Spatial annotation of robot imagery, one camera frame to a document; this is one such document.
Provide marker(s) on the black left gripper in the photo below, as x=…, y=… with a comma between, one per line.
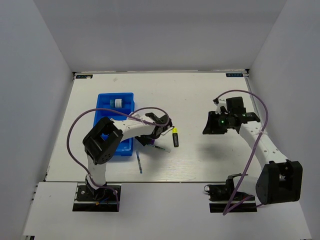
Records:
x=142, y=140

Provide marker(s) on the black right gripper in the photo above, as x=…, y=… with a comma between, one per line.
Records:
x=211, y=127

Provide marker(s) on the blue gel jar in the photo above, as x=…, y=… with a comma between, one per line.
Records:
x=117, y=103

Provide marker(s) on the purple cap black marker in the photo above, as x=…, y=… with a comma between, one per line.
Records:
x=152, y=142

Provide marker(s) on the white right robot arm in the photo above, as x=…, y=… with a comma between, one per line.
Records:
x=268, y=175

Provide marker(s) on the blue white pen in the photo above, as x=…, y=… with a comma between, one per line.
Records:
x=139, y=162

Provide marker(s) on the yellow cap highlighter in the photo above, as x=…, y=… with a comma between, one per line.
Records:
x=175, y=137

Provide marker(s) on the right corner label sticker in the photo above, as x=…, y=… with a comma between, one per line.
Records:
x=234, y=75

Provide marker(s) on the corner label sticker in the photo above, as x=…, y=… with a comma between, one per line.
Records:
x=234, y=75
x=84, y=76

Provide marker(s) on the left corner label sticker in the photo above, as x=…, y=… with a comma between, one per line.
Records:
x=84, y=76

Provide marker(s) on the aluminium table edge rail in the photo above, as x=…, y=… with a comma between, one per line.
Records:
x=262, y=100

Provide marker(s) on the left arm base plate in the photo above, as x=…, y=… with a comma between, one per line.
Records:
x=84, y=201

